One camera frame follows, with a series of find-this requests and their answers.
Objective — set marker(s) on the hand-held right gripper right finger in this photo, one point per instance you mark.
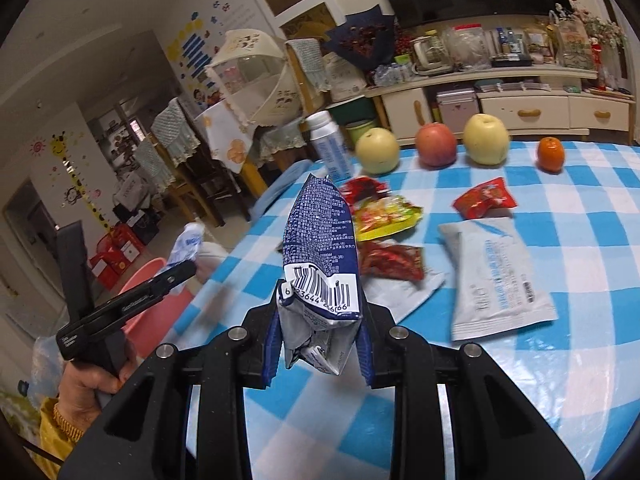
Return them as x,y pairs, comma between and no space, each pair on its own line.
366,360

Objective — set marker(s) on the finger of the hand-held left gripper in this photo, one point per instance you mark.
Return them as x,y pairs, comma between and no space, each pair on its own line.
172,276

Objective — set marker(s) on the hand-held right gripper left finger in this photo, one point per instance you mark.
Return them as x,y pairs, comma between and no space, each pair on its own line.
272,342

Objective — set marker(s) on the blue white wrapper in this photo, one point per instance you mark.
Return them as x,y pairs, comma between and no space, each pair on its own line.
187,242

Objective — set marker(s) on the pink plastic bin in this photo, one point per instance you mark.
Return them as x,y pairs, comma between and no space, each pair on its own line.
150,310

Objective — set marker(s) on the white packet black print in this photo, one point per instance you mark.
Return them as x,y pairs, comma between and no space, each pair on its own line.
400,296

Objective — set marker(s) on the dark blue snack packet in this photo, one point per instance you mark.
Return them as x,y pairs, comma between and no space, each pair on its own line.
320,230

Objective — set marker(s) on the person's left forearm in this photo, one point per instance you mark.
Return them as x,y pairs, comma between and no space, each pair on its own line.
55,442

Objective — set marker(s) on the person's left hand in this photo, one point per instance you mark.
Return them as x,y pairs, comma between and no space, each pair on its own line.
82,387

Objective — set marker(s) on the white rounded object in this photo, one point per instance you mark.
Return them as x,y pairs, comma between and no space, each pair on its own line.
214,260

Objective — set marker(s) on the red cardboard boxes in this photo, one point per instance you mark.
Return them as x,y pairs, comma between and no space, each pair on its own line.
117,255

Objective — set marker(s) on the dark red clear wrapper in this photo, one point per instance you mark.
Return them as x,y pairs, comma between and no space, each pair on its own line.
395,260

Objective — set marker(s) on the wooden chair knit cover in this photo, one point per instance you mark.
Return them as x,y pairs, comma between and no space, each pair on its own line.
152,162
307,65
172,127

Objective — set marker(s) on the blue padded chair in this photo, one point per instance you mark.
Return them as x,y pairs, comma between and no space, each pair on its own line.
280,190

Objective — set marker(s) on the yellow green snack packet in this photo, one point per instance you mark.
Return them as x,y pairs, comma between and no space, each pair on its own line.
385,217

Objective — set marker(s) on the white orange print cloth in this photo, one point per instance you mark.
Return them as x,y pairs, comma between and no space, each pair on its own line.
225,135

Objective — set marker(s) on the white packet blue print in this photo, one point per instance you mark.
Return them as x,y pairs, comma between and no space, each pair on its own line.
500,280

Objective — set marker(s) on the red snack wrapper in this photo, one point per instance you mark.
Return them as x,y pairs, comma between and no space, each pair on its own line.
364,191

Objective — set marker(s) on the pale lace table cloth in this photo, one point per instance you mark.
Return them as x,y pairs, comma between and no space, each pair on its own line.
280,137

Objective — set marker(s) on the small red candy packet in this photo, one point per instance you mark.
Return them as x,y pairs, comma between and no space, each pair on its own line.
482,199

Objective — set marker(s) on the white bottle blue label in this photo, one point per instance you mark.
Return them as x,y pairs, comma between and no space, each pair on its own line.
332,152

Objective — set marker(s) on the round yellow pear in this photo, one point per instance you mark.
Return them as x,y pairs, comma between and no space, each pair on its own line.
377,152

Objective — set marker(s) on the cream mesh food cover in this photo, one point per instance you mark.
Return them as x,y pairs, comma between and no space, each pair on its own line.
250,75

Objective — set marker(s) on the red apple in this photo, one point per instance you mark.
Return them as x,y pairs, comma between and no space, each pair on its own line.
436,146

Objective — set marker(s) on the green basin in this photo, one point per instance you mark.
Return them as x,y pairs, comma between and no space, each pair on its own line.
360,130

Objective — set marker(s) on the blue checked tablecloth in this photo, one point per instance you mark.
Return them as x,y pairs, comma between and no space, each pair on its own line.
575,240

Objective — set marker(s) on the right yellow apple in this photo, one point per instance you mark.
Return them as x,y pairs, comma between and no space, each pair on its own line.
486,140

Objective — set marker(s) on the grey pink storage box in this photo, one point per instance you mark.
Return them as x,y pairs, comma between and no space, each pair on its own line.
456,109

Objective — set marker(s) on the orange tangerine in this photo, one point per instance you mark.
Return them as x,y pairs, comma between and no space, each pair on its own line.
551,155

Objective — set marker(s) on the pack of water bottles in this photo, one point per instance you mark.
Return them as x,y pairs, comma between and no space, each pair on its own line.
392,75

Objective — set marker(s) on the cream sideboard cabinet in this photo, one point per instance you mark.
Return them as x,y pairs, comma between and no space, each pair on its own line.
530,107

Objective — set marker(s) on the dark blue wrapped bouquet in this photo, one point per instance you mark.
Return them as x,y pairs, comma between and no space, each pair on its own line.
360,35

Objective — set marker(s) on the glass kettle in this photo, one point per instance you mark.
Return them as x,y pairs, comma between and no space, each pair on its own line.
430,52

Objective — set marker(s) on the clear plastic bag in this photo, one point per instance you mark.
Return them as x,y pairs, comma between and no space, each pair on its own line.
467,47

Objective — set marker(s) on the clear floral gift bag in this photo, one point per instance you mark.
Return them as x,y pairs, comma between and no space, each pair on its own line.
572,40

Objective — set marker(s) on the giraffe wall sticker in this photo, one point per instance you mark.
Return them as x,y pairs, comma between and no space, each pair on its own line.
65,160

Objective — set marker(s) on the blue yellow wall stickers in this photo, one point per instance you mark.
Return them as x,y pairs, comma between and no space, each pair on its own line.
200,45

